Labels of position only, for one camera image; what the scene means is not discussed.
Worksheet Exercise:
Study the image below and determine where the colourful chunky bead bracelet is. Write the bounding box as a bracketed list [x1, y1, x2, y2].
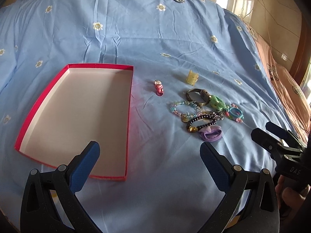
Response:
[225, 103, 245, 124]

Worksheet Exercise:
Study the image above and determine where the dark metal chain bracelet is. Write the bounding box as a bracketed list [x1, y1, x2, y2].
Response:
[201, 109, 228, 124]

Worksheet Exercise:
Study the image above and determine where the black bead bracelet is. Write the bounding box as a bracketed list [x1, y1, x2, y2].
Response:
[185, 112, 220, 134]

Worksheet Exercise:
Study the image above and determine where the purple hair tie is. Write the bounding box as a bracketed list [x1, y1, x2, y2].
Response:
[198, 125, 223, 142]

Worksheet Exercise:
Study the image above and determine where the pastel bead bracelet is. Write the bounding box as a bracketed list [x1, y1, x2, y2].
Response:
[170, 100, 203, 117]

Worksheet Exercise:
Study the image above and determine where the yellow claw hair clip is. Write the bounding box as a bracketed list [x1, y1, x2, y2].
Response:
[186, 70, 199, 86]

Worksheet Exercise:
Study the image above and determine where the pink cartoon hair clip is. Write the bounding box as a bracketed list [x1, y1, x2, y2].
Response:
[154, 80, 164, 96]

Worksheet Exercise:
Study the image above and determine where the turquoise ring bangle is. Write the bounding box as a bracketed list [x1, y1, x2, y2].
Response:
[229, 107, 244, 120]

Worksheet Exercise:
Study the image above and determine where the right hand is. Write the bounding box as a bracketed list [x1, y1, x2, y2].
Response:
[275, 175, 310, 225]

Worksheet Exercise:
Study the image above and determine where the pink blanket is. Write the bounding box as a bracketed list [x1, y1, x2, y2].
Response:
[247, 26, 310, 143]

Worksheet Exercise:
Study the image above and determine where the blue flowered bed sheet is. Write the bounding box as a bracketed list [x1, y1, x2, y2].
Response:
[1, 0, 292, 232]

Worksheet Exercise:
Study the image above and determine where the red shallow box tray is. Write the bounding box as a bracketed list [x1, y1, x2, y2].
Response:
[15, 63, 134, 181]

